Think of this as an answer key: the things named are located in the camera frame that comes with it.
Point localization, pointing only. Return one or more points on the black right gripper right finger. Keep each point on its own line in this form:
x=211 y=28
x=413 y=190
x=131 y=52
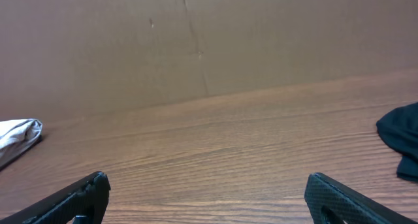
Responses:
x=331 y=202

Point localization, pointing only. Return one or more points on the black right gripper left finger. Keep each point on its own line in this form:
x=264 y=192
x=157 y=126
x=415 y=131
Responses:
x=84 y=201

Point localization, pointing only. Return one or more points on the black t-shirt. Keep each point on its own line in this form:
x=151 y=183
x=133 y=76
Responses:
x=398 y=130

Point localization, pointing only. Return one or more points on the folded beige trousers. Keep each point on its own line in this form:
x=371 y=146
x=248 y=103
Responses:
x=18 y=136

